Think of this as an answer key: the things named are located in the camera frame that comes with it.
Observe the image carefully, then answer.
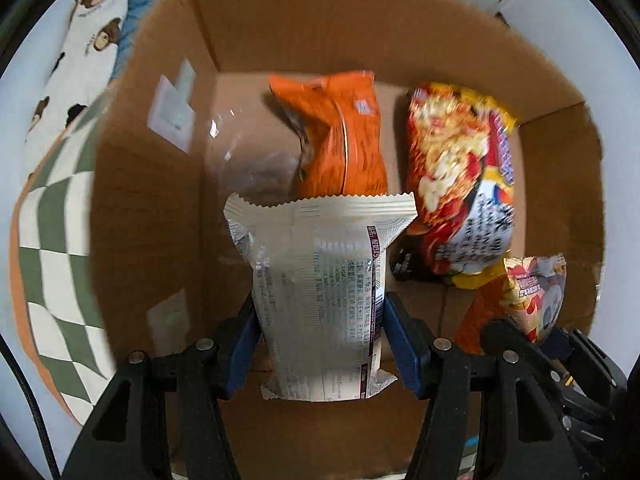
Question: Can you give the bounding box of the blue bedsheet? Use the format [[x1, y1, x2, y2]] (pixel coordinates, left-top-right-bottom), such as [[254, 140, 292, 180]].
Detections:
[[107, 0, 431, 81]]

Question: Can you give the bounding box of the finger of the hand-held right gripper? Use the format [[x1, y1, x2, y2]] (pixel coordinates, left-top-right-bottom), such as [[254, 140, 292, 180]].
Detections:
[[547, 327, 576, 361], [482, 321, 576, 416]]

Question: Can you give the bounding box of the green white checkered blanket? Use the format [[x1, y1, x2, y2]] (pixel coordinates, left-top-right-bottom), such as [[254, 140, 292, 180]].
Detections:
[[9, 92, 118, 428]]

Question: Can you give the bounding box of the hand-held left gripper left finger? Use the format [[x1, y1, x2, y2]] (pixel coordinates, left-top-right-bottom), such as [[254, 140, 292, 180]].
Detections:
[[62, 292, 261, 480]]

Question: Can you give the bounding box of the cream white snack packet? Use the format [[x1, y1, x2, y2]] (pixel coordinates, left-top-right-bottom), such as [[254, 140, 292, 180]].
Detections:
[[223, 191, 418, 402]]

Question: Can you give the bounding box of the red yellow noodle bag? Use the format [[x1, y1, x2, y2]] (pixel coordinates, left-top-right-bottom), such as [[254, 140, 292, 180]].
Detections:
[[392, 81, 521, 288]]

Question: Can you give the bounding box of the bear print white pillow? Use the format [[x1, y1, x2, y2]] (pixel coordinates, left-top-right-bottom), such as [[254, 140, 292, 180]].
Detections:
[[25, 0, 132, 143]]

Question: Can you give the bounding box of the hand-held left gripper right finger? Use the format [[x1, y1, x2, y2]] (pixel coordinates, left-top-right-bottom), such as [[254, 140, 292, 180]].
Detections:
[[384, 292, 571, 480]]

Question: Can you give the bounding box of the black cable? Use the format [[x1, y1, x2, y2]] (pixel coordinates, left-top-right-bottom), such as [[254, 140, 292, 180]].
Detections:
[[0, 335, 56, 480]]

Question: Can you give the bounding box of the orange panda snack bag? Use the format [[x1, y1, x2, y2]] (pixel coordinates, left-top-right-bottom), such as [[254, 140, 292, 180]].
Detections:
[[455, 254, 568, 356]]

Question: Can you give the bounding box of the brown cardboard box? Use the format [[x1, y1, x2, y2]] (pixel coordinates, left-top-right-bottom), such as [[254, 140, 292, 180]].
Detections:
[[90, 0, 608, 480]]

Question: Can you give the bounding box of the clear plastic wrapper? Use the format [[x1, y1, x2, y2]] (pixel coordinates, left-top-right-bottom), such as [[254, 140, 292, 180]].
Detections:
[[210, 105, 301, 206]]

